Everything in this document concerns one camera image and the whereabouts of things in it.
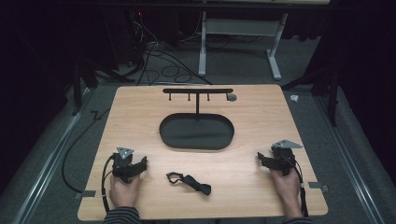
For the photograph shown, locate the person's left hand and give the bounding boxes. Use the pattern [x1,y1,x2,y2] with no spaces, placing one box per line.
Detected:
[108,173,142,209]

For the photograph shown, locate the grey metal floor rail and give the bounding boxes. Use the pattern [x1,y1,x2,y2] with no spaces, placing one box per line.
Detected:
[312,92,388,224]
[11,87,94,224]

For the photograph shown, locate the grey tape piece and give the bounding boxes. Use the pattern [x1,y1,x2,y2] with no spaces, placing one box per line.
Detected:
[74,189,97,201]
[307,181,330,193]

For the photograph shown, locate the tangle of black cables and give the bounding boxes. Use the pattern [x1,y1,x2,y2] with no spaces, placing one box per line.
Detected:
[125,10,214,87]

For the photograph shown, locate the white metal table frame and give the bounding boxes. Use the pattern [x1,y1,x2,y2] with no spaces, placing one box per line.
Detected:
[198,10,290,81]

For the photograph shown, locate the black hook rack with tray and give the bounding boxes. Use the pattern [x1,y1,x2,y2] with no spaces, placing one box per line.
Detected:
[159,88,235,151]

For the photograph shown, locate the hand-held gripper black cable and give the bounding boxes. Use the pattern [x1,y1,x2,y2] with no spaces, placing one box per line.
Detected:
[100,154,117,215]
[285,155,310,218]

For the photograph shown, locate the long black floor cable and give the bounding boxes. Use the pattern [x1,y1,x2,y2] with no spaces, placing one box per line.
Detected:
[61,106,112,194]

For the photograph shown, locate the person's right hand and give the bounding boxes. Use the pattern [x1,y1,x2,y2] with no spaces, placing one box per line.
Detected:
[269,167,304,210]

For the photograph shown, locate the black strap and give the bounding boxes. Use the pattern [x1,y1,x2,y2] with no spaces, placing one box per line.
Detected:
[165,171,212,197]

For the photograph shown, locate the right hand-held gripper black cable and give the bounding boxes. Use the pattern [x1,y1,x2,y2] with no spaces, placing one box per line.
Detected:
[285,155,310,218]

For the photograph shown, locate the black tripod stand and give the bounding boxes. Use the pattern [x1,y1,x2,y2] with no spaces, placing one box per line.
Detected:
[280,66,341,128]
[70,58,136,118]

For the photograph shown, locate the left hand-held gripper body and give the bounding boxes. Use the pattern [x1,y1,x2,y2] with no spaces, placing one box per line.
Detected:
[111,146,140,184]

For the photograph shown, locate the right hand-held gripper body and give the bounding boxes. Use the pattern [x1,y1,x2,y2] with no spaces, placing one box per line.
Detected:
[270,139,304,177]

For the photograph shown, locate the left hand-held gripper black cable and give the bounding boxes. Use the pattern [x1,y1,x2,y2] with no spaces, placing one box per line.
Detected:
[100,154,117,215]

